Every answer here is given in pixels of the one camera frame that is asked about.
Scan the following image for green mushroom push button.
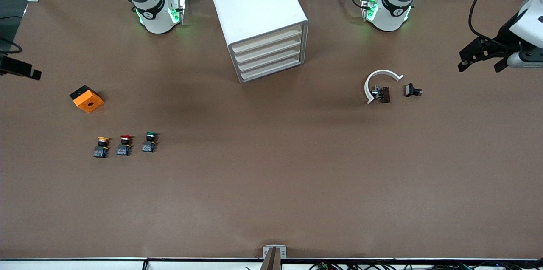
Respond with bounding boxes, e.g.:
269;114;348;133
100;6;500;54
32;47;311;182
142;132;159;154

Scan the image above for white drawer beige interior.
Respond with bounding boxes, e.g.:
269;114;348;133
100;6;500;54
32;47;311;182
233;34;305;66
230;24;304;56
238;54;306;84
236;44;305;75

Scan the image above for yellow mushroom push button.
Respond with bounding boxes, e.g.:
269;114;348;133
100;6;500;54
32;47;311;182
93;136;111;158

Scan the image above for red mushroom push button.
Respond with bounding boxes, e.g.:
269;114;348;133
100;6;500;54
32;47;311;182
116;135;134;156

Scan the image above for white drawer cabinet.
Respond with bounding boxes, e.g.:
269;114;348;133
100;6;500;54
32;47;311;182
205;0;309;84

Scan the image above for small dark brown clamp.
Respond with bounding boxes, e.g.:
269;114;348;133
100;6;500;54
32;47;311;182
372;86;391;103

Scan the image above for brown table cover sheet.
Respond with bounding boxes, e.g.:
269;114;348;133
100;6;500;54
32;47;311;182
0;0;543;261

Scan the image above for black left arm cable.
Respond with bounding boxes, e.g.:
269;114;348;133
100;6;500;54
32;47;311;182
468;0;543;43

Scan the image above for orange black button enclosure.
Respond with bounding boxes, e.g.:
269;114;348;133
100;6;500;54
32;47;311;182
69;85;105;113

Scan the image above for white curved plastic bracket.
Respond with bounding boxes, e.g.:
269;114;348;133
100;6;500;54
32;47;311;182
364;70;404;105

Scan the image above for white table edge rail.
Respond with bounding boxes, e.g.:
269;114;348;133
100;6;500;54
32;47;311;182
0;257;543;270

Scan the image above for tangled black floor cables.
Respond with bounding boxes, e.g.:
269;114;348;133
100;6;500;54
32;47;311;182
308;262;543;270

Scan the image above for grey metal edge bracket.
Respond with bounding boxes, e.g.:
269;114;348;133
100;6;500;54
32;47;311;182
263;245;287;259

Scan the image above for brown wooden post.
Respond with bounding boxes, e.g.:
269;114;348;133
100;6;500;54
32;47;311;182
260;247;283;270

